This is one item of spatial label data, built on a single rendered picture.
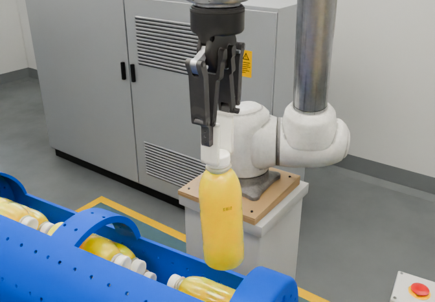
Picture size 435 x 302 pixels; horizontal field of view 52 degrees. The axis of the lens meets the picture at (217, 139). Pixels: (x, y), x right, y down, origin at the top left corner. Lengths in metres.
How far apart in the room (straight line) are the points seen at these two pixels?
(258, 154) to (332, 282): 1.47
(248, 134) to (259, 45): 1.09
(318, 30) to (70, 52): 2.53
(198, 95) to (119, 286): 0.41
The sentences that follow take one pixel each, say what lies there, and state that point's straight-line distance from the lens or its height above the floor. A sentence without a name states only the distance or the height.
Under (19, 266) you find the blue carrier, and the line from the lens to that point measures 1.02.
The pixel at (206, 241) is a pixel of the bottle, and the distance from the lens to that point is 0.76.
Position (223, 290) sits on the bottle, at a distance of 0.94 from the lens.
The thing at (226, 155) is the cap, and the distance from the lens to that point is 0.70.
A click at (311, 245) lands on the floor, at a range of 2.96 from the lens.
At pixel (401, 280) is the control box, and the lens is 1.09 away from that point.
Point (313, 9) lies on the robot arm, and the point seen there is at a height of 1.61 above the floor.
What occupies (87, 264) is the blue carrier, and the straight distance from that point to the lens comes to 0.92.
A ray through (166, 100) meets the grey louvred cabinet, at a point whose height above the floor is 0.81.
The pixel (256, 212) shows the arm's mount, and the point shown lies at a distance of 1.37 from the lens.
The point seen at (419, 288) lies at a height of 1.11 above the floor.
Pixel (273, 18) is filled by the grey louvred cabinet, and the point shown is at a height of 1.40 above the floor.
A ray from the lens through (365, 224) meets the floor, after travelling 3.23.
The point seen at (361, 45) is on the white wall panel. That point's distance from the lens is 3.51.
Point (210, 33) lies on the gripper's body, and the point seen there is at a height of 1.66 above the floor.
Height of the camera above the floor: 1.78
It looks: 25 degrees down
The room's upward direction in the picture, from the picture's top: straight up
